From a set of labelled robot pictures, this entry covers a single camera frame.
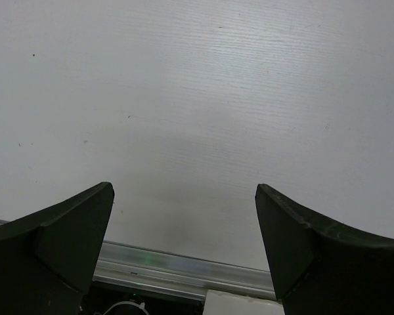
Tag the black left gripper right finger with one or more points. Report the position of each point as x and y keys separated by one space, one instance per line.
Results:
x=321 y=266

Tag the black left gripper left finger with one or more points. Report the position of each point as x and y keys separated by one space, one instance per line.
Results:
x=48 y=258

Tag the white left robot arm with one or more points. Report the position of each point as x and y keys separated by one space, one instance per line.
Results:
x=236 y=303

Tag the aluminium table edge rail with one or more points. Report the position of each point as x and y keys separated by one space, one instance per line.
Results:
x=133 y=268

